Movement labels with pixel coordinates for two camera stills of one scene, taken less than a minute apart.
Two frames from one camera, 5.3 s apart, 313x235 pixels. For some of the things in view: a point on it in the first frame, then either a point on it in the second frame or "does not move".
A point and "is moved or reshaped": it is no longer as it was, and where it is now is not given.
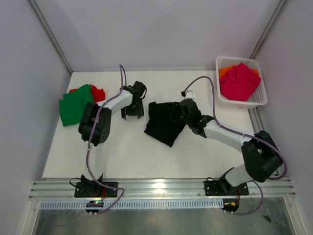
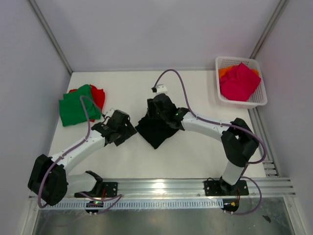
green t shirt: x=72 y=105 does not move
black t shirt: x=159 y=125 is moved or reshaped
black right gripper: x=176 y=111 → x=151 y=107
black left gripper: x=139 y=111 → x=129 y=131
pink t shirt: x=239 y=82 does not move
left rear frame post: x=51 y=34 does not move
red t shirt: x=98 y=95 does not move
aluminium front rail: x=160 y=189 does not move
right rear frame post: x=280 y=7 does not move
